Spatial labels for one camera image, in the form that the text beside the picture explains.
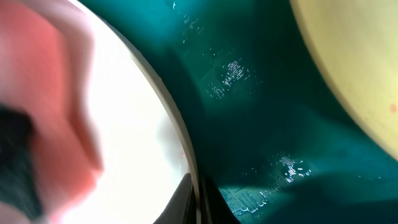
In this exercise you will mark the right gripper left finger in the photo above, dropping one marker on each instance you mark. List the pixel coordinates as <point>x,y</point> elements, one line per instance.
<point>181,209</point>

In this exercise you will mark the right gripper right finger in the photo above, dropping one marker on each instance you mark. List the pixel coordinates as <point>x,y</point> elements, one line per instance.
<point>213,207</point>

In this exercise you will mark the white plate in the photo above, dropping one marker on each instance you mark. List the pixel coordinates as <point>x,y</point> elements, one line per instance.
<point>144,144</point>

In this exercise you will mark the teal plastic tray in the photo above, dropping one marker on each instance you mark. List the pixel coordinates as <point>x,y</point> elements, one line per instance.
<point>269,136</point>

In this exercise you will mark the yellow-green plate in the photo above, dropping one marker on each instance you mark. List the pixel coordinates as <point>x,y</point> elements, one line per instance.
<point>354,45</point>

